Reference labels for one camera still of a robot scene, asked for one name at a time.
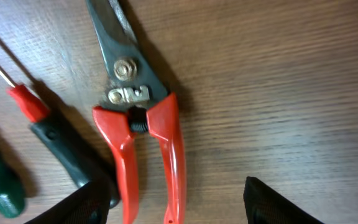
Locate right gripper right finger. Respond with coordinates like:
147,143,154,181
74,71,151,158
243,176,323,224

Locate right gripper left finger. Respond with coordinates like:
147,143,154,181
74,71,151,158
25,180,111,224

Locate red and black screwdriver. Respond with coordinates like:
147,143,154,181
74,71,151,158
0,66,120,208

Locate red handled pruning shears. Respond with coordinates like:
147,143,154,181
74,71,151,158
86,0,187,223

